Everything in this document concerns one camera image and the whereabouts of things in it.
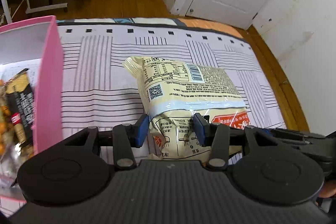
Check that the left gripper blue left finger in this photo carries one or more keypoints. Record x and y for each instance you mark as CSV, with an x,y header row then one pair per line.
x,y
139,131

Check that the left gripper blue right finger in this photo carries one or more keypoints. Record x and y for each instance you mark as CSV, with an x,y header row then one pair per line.
x,y
202,129

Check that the cream noodle multipack bag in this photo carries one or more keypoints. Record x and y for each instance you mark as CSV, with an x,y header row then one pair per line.
x,y
173,91

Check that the black soda cracker pack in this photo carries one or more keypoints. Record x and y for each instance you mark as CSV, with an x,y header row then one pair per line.
x,y
20,100

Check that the clear bag of orange snacks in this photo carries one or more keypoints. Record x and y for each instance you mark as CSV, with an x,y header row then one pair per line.
x,y
13,154

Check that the person's left hand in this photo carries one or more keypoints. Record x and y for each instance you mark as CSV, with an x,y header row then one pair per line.
x,y
327,192

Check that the pink storage box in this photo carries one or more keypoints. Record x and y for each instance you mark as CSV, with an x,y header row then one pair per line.
x,y
38,38

